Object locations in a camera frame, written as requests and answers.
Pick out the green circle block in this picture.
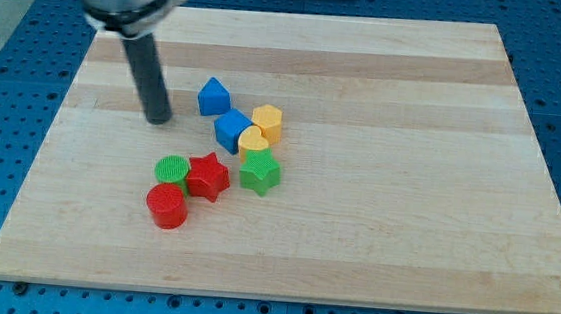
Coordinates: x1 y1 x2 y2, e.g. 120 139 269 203
154 155 190 197

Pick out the green star block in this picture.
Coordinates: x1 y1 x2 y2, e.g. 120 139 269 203
239 149 281 197

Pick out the red circle block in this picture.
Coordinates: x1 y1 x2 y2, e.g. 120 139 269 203
146 183 188 230

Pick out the blue cube block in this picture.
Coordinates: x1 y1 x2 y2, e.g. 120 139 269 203
214 108 252 154

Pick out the blue triangle block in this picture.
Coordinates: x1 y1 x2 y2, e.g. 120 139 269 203
197 77 232 116

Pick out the yellow heart block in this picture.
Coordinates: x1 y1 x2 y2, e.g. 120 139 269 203
237 126 269 163

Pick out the red star block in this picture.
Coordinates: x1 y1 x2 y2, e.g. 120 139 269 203
185 152 230 203

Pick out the light wooden board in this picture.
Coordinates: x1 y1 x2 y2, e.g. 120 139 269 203
0 7 561 314

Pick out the yellow hexagon block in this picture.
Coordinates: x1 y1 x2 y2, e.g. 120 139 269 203
251 105 283 144

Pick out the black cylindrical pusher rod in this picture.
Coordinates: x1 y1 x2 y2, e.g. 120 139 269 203
122 33 173 125

